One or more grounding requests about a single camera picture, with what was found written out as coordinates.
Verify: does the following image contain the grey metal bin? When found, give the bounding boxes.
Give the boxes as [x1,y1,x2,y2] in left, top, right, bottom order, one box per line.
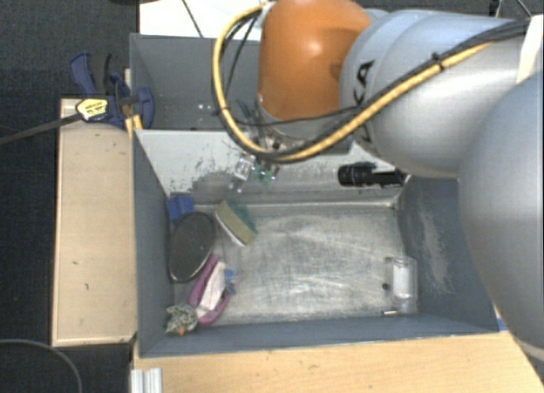
[128,32,501,359]

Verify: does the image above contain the clear glass jar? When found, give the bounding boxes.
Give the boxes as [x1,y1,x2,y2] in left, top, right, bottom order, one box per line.
[383,254,420,316]

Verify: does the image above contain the green and yellow sponge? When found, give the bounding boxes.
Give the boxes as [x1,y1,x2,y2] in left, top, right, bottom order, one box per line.
[213,199,259,248]

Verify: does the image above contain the blue plastic object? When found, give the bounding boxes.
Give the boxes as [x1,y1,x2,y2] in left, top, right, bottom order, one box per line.
[166,194,196,223]

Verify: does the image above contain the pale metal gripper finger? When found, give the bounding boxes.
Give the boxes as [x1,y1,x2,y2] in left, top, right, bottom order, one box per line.
[230,154,253,195]

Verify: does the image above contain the patterned crumpled cloth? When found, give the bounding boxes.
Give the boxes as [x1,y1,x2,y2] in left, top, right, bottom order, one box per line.
[164,302,200,337]

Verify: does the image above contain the pale wood board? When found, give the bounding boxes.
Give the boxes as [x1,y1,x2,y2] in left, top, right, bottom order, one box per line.
[51,98,139,348]

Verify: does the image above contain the black cylinder on white bracket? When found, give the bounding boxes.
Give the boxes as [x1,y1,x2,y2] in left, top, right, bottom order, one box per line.
[337,161,412,191]

